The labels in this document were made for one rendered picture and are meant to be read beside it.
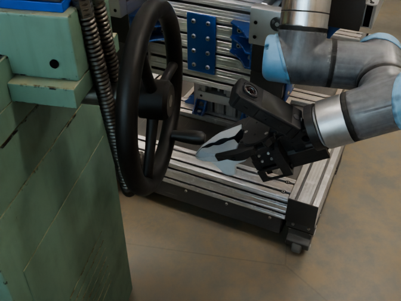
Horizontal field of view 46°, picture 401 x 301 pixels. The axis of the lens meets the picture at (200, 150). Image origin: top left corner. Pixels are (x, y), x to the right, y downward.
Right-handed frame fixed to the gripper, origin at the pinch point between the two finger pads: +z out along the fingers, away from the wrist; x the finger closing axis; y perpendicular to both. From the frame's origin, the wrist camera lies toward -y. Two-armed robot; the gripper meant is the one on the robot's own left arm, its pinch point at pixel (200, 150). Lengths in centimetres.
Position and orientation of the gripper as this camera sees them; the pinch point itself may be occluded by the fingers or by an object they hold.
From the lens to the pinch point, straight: 79.3
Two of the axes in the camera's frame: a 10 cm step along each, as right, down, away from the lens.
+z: -8.5, 2.6, 4.6
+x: 2.0, -6.5, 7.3
